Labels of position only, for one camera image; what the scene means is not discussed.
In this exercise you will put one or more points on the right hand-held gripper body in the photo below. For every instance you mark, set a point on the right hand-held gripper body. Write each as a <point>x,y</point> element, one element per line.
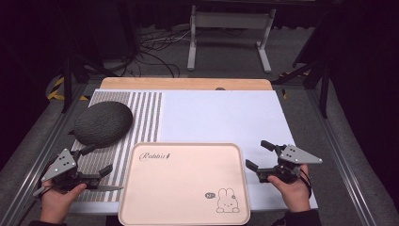
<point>290,163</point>

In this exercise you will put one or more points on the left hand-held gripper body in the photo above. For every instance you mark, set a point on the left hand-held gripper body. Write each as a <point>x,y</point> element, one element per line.
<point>59,164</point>

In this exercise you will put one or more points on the person's right hand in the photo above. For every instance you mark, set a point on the person's right hand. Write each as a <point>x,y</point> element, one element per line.
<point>293,193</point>

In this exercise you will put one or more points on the person's left hand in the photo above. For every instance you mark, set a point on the person's left hand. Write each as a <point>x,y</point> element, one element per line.
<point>58,199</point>

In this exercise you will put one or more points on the grey knife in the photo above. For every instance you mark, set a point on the grey knife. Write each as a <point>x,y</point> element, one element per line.
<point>109,188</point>

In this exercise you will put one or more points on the grey knitted hat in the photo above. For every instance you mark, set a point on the grey knitted hat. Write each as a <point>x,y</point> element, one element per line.
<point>103,123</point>

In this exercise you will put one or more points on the white table mat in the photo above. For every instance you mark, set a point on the white table mat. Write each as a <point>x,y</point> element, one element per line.
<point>216,119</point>

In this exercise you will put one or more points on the grey striped mat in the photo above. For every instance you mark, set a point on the grey striped mat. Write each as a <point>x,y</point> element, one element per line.
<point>144,116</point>

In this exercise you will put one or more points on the pink tray with rabbit print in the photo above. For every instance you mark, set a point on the pink tray with rabbit print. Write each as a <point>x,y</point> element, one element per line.
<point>185,185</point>

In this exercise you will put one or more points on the black tripod stand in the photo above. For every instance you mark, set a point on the black tripod stand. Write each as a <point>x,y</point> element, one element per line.
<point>323,75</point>
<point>67,78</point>

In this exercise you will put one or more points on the white metal stand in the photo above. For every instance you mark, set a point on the white metal stand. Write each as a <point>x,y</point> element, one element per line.
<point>230,20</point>

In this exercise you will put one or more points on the grey metal rail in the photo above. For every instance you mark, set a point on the grey metal rail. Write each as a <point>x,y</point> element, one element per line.
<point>342,157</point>
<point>40,150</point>

